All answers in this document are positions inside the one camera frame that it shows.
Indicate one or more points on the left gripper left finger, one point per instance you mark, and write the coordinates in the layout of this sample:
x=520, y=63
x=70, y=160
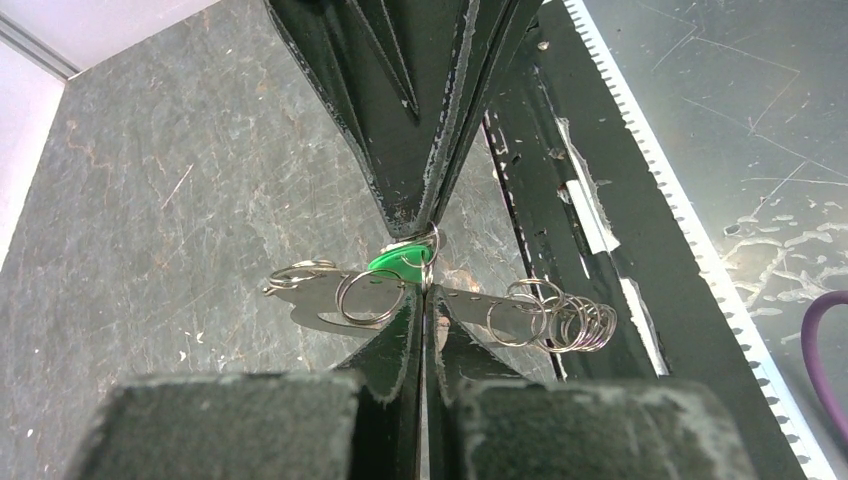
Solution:
x=359, y=420

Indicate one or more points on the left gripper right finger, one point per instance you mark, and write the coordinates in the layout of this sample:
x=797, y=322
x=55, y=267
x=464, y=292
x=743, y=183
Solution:
x=487, y=421

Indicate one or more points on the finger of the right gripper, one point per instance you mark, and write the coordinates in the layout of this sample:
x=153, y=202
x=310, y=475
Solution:
x=510, y=30
x=390, y=74

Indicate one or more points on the metal key organizer plate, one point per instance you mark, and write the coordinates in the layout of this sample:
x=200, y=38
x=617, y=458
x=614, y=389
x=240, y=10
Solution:
x=531, y=312

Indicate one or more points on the key with green tag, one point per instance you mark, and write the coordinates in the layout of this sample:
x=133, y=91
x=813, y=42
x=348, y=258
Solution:
x=411, y=259

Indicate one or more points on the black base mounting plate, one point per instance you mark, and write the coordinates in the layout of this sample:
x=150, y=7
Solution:
x=590, y=217

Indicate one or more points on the aluminium corner profile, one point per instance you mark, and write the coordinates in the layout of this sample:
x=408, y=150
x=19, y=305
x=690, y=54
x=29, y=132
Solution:
x=37, y=51

